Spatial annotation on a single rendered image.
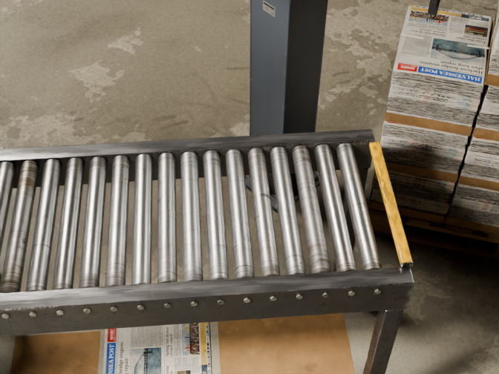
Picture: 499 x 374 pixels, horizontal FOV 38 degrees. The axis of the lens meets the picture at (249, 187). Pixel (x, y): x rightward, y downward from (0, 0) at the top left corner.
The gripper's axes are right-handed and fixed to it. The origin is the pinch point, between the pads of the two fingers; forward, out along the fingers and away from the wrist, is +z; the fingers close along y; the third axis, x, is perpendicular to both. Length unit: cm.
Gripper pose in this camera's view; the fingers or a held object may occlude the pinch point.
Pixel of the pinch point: (434, 4)
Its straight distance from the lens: 245.1
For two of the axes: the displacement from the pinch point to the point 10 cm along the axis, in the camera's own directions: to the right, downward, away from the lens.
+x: -9.6, -2.0, 1.8
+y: 2.6, -7.2, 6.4
